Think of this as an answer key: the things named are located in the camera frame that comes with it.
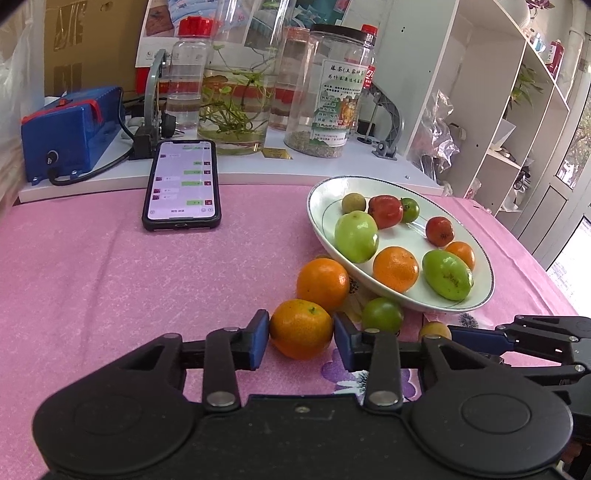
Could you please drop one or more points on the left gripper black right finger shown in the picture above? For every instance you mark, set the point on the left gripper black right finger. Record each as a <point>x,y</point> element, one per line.
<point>436,409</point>

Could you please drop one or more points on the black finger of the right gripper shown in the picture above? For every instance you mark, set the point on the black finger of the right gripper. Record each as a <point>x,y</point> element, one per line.
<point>561,339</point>

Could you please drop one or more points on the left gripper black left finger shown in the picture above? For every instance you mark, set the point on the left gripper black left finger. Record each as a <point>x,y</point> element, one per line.
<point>138,410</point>

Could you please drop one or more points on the large green jujube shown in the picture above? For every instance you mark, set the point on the large green jujube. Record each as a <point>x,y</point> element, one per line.
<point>447,274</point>

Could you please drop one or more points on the small orange tangerine back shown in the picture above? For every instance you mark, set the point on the small orange tangerine back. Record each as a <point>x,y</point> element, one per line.
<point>464,251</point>

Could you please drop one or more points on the red fruit front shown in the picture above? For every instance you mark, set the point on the red fruit front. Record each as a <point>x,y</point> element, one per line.
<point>439,231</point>

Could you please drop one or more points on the red fruit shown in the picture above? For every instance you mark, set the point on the red fruit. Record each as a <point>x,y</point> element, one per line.
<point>386,210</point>
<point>439,231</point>

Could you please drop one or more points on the large orange tangerine front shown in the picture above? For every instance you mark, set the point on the large orange tangerine front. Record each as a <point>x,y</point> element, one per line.
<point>397,268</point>

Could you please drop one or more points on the small green round fruit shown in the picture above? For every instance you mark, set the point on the small green round fruit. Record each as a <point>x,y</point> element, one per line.
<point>411,210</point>

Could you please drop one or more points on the red fruit back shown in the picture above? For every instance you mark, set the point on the red fruit back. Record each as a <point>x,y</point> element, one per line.
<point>386,210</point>

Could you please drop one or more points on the small brown longan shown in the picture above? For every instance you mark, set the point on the small brown longan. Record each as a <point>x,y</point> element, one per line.
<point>353,202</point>

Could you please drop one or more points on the black smartphone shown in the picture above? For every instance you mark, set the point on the black smartphone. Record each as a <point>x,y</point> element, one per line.
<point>183,189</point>

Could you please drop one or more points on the white shelf unit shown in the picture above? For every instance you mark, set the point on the white shelf unit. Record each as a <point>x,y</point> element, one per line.
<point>503,96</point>

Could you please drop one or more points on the crumpled clear plastic bag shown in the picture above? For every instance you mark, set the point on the crumpled clear plastic bag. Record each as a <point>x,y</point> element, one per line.
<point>433,147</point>

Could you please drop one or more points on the white blue-rimmed plate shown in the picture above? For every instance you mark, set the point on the white blue-rimmed plate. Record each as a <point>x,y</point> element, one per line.
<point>324,211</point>

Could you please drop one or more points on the blue electric device box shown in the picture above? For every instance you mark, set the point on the blue electric device box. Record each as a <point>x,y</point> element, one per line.
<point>69,135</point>

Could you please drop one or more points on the glass vase with plants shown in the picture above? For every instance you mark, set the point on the glass vase with plants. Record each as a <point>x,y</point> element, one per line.
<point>247,44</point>

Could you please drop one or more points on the clear jar with label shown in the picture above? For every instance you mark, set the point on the clear jar with label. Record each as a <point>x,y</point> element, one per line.
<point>335,69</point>

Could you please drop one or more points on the red-capped clear bottle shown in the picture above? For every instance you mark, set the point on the red-capped clear bottle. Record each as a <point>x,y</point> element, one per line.
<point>186,71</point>

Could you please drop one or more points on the brown cardboard box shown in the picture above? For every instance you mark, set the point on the brown cardboard box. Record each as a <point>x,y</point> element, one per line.
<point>90,44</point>

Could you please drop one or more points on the clear bottle behind jar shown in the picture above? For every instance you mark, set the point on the clear bottle behind jar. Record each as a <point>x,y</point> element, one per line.
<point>286,82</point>

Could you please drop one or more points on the clear plastic bag left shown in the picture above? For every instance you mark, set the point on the clear plastic bag left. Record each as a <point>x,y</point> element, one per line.
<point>22,84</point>

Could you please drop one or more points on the grey metal clamp bracket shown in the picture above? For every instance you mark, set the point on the grey metal clamp bracket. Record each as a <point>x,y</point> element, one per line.
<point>385,147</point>

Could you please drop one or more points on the grey metal bracket left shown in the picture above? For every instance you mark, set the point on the grey metal bracket left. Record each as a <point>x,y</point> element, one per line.
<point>157,125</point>

